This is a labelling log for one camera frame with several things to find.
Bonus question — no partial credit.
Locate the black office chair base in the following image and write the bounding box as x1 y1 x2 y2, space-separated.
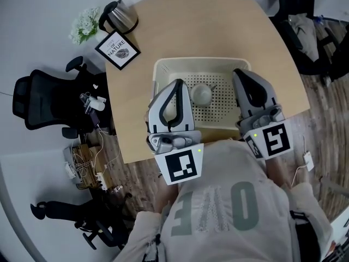
29 200 129 251

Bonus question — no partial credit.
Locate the wooden crate with cables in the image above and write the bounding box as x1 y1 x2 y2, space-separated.
63 143 110 191

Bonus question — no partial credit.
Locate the black chair with armrests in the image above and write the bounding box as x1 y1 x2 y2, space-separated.
268 0 349 83

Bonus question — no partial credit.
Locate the cream perforated plastic basket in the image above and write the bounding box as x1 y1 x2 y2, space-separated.
152 56 252 132

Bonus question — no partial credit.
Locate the white charging cable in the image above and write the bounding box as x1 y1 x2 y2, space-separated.
93 123 122 176

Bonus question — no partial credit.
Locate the white cup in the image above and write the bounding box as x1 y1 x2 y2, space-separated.
163 102 178 122
190 82 216 108

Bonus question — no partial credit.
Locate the steel electric kettle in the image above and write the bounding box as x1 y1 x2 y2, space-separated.
98 0 140 35

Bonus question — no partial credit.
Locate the black mesh office chair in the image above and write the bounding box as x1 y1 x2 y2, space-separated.
13 56 111 139

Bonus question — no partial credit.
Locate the person's beige printed shirt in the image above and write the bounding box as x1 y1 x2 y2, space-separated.
119 139 334 262

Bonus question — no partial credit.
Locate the white devices bundle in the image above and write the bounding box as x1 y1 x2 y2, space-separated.
79 91 107 115

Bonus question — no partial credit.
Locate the white flower bouquet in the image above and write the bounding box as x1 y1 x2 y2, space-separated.
69 7 101 46

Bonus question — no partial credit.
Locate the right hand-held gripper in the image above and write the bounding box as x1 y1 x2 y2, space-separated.
232 69 294 161

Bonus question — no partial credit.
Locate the person's left forearm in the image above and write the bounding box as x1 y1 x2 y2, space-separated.
160 183 179 210

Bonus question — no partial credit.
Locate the black framed picture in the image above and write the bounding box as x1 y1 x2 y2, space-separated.
94 29 142 72

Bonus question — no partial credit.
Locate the white power adapter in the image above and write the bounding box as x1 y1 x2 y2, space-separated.
302 151 315 172

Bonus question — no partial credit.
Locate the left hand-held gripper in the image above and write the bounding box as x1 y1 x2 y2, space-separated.
147 79 204 186

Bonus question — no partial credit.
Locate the person's right forearm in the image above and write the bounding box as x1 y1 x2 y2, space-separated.
263 153 291 188

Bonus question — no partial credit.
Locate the black strap pouch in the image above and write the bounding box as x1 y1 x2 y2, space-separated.
289 210 322 262

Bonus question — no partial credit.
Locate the grey garment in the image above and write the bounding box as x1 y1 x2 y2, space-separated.
288 13 320 63

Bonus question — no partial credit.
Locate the grey metal stand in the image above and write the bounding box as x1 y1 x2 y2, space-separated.
319 175 349 199

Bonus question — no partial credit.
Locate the white power strip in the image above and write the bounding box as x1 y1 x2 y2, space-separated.
93 171 107 188

